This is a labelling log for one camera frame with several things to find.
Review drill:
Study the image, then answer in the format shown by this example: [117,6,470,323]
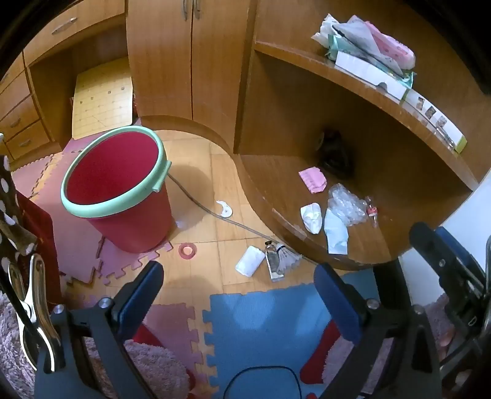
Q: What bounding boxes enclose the pink foam mat tiles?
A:
[11,134,204,384]

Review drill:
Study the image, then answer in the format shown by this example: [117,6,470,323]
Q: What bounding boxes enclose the wooden wardrobe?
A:
[126,0,257,154]

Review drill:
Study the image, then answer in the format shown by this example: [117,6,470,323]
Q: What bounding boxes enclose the white cardboard box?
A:
[335,51,409,104]

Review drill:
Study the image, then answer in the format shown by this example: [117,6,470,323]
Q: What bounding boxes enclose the long white green box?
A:
[399,87,468,154]

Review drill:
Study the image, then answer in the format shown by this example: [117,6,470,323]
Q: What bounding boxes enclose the red bucket green rim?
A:
[60,126,173,254]

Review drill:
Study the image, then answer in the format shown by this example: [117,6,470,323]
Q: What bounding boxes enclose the white packet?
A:
[235,246,266,277]

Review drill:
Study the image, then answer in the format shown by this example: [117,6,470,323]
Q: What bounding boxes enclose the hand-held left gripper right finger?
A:
[314,263,442,399]

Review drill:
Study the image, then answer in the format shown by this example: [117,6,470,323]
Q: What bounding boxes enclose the small red candy wrapper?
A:
[366,196,379,228]

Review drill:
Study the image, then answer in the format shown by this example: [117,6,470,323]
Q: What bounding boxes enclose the blue foam mat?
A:
[203,269,384,399]

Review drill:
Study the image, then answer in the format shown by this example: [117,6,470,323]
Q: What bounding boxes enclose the light blue face mask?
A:
[324,208,349,255]

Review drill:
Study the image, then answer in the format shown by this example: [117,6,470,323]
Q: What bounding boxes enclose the pink fluffy rug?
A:
[0,292,453,399]

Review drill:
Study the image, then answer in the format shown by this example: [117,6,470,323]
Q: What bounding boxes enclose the white shuttlecock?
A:
[276,244,302,270]

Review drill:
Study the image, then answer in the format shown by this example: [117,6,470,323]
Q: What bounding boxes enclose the white plastic bag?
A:
[311,14,403,73]

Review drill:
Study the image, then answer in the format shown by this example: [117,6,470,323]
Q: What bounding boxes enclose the white mask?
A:
[300,202,322,234]

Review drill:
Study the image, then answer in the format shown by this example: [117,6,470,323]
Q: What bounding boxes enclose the thick black cable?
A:
[0,261,29,321]

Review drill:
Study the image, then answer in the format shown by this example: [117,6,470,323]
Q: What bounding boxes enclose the clear plastic wrapper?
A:
[327,183,368,227]

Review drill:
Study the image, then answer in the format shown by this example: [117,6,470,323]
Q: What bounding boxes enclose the dark red cloth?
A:
[15,194,64,304]

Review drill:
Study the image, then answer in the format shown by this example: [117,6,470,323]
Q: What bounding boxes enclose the dark object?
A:
[316,130,354,178]

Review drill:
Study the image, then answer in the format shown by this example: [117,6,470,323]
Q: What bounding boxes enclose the grey floor cable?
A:
[168,173,321,266]

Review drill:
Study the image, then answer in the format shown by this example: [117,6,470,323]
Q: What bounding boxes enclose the yellow grid board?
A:
[72,57,136,139]

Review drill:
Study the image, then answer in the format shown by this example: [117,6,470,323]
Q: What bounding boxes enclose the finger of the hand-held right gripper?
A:
[435,227,488,288]
[409,223,480,308]

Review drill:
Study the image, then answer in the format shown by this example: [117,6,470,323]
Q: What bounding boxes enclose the brown polka dot cloth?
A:
[0,132,37,256]

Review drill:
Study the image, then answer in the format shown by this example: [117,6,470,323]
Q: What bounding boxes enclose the thin black cable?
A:
[223,366,302,399]

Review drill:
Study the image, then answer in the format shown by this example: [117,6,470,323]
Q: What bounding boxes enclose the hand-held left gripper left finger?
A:
[34,261,165,399]

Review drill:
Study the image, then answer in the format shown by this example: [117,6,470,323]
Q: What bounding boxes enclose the metal spring clip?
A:
[8,253,66,374]

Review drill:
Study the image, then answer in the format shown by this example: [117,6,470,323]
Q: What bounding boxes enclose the black desk leg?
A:
[374,265,415,308]

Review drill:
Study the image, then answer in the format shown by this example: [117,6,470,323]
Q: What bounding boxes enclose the wooden corner desk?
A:
[232,0,491,269]

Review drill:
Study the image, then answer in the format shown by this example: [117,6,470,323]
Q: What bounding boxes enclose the wooden drawer cabinet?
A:
[0,0,129,162]

